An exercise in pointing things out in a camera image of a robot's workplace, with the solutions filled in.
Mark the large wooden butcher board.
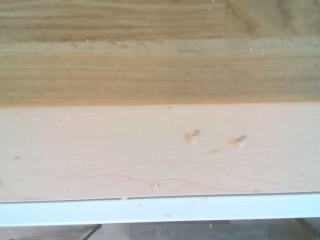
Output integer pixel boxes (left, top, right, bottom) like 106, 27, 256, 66
0, 0, 320, 108

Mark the white kitchen drawer cabinet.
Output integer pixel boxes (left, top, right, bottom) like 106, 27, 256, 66
0, 191, 320, 228

